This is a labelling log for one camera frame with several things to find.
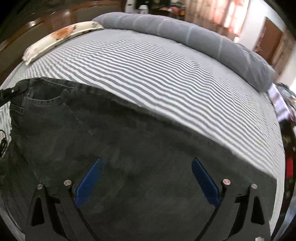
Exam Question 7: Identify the black denim pants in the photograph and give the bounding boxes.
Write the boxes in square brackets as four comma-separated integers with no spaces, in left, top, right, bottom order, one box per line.
[1,78,276,240]

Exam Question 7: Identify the dark wooden headboard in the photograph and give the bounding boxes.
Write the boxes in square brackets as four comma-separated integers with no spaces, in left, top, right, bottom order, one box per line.
[1,1,126,83]

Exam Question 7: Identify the floral white pillow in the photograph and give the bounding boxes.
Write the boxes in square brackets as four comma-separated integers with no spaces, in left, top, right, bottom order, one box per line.
[22,21,104,65]

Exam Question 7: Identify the lilac cloth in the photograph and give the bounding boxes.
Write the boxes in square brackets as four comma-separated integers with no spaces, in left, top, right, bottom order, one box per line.
[267,84,290,122]

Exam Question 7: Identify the grey white striped bedsheet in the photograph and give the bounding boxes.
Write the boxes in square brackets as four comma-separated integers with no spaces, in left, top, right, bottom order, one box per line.
[1,29,285,234]

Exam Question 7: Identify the grey rolled duvet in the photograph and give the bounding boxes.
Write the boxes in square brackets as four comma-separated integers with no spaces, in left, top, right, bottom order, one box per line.
[93,12,275,92]

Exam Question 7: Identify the brown wooden door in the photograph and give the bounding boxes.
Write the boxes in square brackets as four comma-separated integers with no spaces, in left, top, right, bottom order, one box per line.
[253,18,282,65]

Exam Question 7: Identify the pink patterned curtain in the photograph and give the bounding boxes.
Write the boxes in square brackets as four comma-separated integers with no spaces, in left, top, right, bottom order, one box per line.
[185,0,250,40]

